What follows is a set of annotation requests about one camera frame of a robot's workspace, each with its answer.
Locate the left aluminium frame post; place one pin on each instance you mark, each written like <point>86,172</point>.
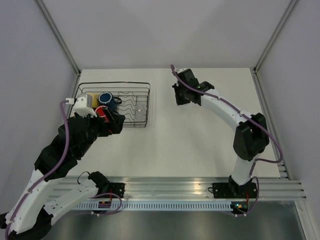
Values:
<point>57,35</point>

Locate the blue mug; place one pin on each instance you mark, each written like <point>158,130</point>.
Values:
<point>109,100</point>

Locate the white slotted cable duct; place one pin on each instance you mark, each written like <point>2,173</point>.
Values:
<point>132,205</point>

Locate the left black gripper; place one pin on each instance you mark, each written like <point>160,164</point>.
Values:
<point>115,125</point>

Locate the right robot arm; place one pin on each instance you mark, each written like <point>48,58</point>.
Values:
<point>250,137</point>

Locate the right aluminium frame post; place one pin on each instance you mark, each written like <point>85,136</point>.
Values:
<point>275,34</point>

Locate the clear glass cup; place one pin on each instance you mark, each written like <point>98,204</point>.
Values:
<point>140,116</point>
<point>141,107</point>

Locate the black wire dish rack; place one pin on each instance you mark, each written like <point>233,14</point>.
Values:
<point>132,99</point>

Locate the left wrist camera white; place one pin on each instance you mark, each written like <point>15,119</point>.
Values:
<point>82,105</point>

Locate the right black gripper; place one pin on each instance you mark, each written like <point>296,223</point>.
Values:
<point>179,101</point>

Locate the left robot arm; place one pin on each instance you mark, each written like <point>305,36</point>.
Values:
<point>33,215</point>

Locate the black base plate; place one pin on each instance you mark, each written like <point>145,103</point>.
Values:
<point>117,188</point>
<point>225,190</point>

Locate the aluminium front rail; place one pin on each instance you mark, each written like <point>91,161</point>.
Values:
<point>196,188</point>

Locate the red mug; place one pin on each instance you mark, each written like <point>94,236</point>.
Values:
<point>101,111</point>

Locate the aluminium frame post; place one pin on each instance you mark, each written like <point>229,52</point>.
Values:
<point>57,35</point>
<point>275,34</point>

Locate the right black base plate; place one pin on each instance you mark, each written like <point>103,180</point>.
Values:
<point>225,190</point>

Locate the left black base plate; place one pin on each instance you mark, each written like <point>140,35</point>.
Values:
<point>117,188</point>

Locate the pale yellow mug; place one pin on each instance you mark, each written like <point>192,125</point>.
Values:
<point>95,100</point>

